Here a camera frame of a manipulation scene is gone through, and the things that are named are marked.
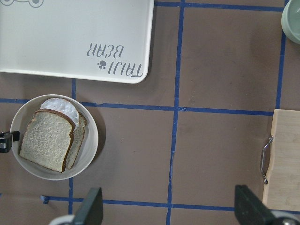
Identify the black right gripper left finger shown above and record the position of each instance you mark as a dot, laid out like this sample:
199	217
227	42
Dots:
91	209

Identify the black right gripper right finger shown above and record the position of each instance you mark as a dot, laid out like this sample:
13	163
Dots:
249	209

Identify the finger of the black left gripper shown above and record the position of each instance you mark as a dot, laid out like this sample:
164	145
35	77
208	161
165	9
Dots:
7	139

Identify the white bread slice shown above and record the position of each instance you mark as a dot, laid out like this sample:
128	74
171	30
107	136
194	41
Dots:
48	139

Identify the cream round plate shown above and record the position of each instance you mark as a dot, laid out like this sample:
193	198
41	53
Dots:
86	153

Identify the bread slice on plate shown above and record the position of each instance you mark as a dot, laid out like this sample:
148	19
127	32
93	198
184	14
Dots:
77	142

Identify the wooden cutting board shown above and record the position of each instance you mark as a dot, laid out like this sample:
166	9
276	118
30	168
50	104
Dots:
282	179

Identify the fried egg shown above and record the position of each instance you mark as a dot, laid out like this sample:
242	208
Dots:
63	106

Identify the cream bear tray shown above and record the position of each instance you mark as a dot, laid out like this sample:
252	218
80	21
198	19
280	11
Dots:
101	40

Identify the green bowl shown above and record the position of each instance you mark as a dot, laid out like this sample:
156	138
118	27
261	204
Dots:
290	20

